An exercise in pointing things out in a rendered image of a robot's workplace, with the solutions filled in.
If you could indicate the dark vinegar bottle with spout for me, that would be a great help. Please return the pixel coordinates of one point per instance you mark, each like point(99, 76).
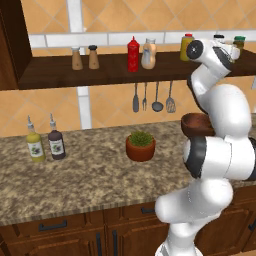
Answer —
point(56, 146)

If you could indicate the white jar with black lid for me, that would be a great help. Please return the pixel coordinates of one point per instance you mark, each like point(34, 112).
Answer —
point(218, 37)

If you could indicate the dark wooden cabinet side panel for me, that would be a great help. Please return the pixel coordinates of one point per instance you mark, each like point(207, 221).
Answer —
point(13, 43)

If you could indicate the brown wooden bowl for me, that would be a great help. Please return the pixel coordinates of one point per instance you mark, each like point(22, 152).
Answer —
point(195, 126)

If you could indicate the pale mayonnaise bottle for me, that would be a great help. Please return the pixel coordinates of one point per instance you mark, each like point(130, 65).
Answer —
point(148, 55)

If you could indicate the grey hanging spoon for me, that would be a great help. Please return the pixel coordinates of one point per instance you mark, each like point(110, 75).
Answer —
point(135, 103)

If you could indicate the grey hanging ladle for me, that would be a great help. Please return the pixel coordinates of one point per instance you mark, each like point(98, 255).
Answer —
point(157, 106)

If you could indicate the wooden drawer front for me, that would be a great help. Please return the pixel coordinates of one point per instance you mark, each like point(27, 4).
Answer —
point(128, 213)
point(26, 228)
point(245, 195)

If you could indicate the wooden cupboard door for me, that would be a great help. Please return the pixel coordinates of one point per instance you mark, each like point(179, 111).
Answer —
point(50, 246)
point(143, 240)
point(226, 233)

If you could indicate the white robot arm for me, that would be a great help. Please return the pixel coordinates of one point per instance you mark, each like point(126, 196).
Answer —
point(213, 196)

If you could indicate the tan shaker with black cap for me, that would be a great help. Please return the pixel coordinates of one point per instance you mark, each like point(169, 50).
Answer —
point(93, 60)

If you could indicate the red ketchup bottle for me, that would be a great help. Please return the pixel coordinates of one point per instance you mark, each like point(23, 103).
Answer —
point(133, 56)

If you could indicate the grey hanging slotted spatula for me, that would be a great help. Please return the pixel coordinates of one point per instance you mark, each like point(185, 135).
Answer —
point(171, 105)

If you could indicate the yellow mustard bottle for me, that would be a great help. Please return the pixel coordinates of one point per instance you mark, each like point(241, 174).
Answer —
point(185, 48)

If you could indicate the dark wooden cabinet shelf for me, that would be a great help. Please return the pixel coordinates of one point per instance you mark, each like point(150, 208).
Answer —
point(110, 75)

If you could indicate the jar with green lid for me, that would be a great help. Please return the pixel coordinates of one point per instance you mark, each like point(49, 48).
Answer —
point(239, 41)

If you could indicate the green plant in terracotta pot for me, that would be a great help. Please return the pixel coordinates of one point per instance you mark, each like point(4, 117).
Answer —
point(140, 150)

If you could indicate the yellow oil bottle with spout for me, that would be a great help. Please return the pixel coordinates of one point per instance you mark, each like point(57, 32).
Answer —
point(35, 148)

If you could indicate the tan shaker with grey cap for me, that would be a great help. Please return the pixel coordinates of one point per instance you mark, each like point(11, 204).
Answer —
point(77, 61)

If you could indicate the grey hanging fork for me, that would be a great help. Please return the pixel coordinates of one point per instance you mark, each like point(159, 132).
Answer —
point(144, 101)

